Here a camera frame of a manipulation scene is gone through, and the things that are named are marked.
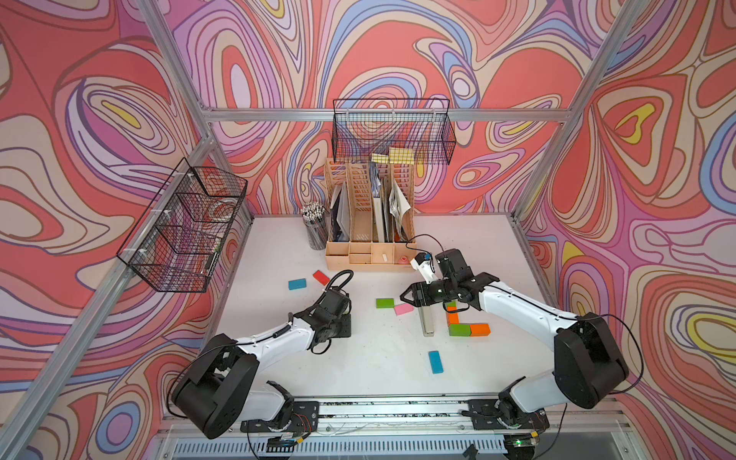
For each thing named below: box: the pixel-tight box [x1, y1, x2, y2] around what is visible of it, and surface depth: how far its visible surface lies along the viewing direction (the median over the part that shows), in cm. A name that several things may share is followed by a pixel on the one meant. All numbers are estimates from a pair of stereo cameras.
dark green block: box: [448, 323, 471, 337], surface depth 90 cm
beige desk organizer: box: [323, 158, 418, 273], surface depth 104 cm
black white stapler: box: [418, 305, 437, 338], surface depth 90 cm
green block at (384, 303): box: [375, 298, 395, 310], surface depth 95 cm
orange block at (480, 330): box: [470, 323, 491, 337], surface depth 88 cm
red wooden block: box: [312, 269, 331, 287], surface depth 103 cm
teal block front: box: [427, 350, 444, 375], surface depth 84 cm
